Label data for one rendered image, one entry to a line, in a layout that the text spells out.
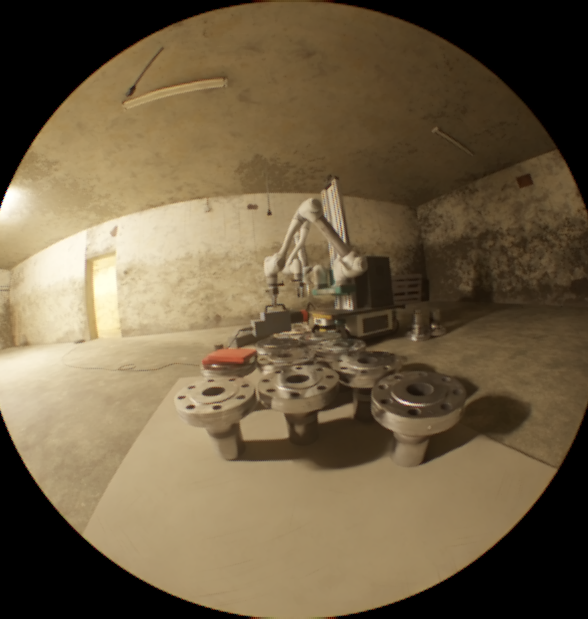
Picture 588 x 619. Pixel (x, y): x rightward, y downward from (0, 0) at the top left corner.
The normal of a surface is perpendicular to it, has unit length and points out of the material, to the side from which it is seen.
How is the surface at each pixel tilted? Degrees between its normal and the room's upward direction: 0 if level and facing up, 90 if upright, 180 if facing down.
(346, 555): 0
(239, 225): 90
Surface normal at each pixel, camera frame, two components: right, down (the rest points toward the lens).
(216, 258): 0.21, 0.04
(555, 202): -0.97, 0.11
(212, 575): -0.10, -0.99
